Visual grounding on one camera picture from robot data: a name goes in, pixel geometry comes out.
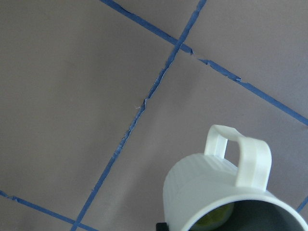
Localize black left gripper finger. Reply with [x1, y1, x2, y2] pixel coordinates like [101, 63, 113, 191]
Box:
[155, 222, 168, 231]

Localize yellow lemon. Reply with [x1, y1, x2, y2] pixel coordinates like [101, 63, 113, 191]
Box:
[190, 203, 234, 231]

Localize white ribbed HOME mug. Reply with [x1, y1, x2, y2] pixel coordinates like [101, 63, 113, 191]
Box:
[163, 125, 308, 231]

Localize brown paper table cover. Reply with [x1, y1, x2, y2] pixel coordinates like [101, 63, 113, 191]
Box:
[0, 0, 308, 231]

